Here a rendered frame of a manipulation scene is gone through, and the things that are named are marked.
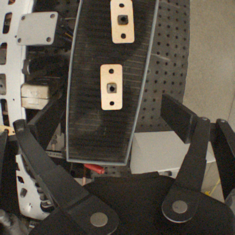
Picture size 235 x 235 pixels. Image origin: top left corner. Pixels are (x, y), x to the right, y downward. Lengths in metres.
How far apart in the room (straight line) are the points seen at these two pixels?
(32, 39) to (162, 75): 0.64
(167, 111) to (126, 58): 0.14
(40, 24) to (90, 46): 0.14
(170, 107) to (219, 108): 2.03
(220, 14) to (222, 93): 1.03
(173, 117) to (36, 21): 0.32
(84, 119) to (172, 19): 0.69
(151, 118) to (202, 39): 1.23
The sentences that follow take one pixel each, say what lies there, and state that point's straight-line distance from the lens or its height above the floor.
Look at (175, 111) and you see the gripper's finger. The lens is 0.16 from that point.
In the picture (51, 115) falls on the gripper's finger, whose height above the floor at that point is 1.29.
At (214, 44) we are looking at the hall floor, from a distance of 1.95.
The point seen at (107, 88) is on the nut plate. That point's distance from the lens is 0.28.
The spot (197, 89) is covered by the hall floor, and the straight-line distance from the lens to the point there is 1.83.
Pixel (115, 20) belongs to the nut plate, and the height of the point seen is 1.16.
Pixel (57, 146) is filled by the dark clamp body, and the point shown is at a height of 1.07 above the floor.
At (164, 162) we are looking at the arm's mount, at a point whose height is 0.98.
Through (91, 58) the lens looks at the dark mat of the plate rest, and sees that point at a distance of 0.27.
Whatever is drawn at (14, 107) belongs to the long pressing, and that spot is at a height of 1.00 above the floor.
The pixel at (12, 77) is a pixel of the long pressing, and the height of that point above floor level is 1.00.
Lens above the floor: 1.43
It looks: 66 degrees down
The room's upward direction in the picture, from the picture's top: 164 degrees clockwise
